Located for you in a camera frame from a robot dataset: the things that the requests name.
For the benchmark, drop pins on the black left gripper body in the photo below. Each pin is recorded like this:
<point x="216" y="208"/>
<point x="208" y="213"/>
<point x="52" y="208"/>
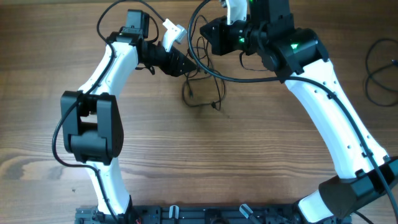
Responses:
<point x="166" y="60"/>

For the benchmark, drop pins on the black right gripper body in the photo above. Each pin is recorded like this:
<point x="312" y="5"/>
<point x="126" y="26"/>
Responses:
<point x="214" y="35"/>

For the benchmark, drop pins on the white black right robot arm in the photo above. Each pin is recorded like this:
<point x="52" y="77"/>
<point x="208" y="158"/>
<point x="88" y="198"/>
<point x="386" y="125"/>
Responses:
<point x="299" y="60"/>

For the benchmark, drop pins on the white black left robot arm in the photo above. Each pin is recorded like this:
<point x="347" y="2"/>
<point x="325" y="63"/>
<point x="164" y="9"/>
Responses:
<point x="91" y="123"/>

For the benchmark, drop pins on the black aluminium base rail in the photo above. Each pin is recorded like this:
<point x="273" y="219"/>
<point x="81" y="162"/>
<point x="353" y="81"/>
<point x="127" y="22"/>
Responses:
<point x="278" y="214"/>

